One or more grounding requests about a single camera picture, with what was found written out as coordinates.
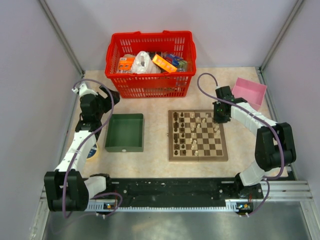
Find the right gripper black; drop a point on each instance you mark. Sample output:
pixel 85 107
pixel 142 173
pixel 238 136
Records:
pixel 218 119

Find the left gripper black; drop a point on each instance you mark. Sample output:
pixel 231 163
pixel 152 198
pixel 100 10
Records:
pixel 107 101

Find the wooden chess board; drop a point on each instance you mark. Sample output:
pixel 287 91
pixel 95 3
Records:
pixel 196 137

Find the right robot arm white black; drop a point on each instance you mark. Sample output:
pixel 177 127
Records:
pixel 274 144

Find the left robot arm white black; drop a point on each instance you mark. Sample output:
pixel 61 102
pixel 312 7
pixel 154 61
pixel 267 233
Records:
pixel 66 189

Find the dark chess piece corner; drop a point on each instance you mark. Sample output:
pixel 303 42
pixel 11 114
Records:
pixel 175 115

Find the orange white packet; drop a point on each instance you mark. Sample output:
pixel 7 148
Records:
pixel 125 64

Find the pink open box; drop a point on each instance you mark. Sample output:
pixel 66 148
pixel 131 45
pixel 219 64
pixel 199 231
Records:
pixel 252 92

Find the green plastic tray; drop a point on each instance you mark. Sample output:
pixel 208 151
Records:
pixel 125 133

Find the white plastic bag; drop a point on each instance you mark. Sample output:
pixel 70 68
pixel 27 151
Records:
pixel 143 64

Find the orange box in basket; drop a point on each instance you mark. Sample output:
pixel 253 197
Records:
pixel 164 64

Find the tape roll blue label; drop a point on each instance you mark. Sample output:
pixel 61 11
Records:
pixel 93 153

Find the blue snack packet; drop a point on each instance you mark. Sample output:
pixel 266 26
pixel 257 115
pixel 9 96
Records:
pixel 174 60

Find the red plastic shopping basket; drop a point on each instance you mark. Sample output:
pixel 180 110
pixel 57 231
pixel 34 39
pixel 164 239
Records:
pixel 154 85

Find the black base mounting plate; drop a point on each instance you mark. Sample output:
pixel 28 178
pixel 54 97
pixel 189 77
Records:
pixel 178 192

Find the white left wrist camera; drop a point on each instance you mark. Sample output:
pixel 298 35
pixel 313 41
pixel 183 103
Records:
pixel 84 89

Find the grey slotted cable duct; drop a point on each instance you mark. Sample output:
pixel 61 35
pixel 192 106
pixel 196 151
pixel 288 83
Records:
pixel 105 206

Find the aluminium frame rail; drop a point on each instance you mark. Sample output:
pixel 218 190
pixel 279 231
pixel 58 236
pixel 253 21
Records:
pixel 276 191

